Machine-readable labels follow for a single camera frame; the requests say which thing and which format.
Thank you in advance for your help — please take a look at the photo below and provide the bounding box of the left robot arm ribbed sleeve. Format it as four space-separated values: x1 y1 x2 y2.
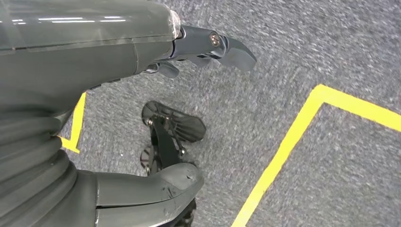
0 109 96 227

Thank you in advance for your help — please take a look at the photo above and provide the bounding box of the yellow floor tape square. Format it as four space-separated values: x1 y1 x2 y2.
230 84 401 227

